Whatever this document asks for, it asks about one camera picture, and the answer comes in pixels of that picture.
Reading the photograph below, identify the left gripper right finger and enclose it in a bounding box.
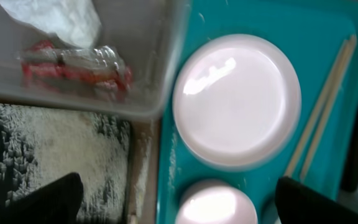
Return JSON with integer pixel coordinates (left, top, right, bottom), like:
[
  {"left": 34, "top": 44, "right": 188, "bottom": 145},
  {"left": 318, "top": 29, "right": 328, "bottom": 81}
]
[{"left": 275, "top": 177, "right": 358, "bottom": 224}]

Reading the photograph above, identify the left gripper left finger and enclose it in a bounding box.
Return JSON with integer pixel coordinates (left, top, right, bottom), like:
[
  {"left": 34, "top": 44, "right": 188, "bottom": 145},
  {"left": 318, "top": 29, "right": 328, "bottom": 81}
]
[{"left": 0, "top": 172, "right": 84, "bottom": 224}]

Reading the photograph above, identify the pink bowl with rice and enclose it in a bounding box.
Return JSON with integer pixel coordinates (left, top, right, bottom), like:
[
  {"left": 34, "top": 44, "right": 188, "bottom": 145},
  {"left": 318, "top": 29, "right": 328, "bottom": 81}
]
[{"left": 175, "top": 179, "right": 259, "bottom": 224}]

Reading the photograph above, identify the red foil wrapper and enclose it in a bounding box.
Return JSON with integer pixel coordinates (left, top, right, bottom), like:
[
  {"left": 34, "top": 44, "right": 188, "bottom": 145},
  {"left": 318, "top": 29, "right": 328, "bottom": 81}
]
[{"left": 17, "top": 40, "right": 133, "bottom": 101}]

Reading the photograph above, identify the spilled white rice pile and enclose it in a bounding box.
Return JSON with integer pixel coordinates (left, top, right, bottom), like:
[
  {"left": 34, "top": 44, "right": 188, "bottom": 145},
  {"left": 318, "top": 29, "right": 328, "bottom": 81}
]
[{"left": 0, "top": 104, "right": 152, "bottom": 223}]

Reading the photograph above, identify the white round plate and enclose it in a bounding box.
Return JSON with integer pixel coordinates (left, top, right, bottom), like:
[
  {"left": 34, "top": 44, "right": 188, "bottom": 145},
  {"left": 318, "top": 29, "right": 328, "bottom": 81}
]
[{"left": 172, "top": 34, "right": 301, "bottom": 170}]

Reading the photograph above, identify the left wooden chopstick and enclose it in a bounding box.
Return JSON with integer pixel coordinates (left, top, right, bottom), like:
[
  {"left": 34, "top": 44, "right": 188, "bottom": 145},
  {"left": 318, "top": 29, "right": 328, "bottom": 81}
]
[{"left": 284, "top": 38, "right": 349, "bottom": 177}]

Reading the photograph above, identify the wooden chopstick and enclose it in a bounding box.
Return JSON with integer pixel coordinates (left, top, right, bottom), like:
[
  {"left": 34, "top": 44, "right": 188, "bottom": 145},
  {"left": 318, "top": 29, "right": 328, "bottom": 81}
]
[
  {"left": 284, "top": 38, "right": 349, "bottom": 177},
  {"left": 300, "top": 34, "right": 357, "bottom": 182}
]

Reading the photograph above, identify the clear plastic storage bin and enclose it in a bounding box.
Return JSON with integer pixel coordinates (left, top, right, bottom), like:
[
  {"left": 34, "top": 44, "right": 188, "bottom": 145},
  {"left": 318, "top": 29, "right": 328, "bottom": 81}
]
[{"left": 0, "top": 1, "right": 191, "bottom": 119}]

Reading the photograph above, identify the teal serving tray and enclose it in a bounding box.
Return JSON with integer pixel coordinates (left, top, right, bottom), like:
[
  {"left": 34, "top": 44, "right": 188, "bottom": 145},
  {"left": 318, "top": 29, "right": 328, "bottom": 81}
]
[{"left": 156, "top": 0, "right": 358, "bottom": 224}]

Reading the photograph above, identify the right wooden chopstick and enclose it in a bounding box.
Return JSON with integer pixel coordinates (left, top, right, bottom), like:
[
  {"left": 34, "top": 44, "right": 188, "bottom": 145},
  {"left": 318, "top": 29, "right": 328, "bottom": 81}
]
[{"left": 300, "top": 34, "right": 357, "bottom": 182}]

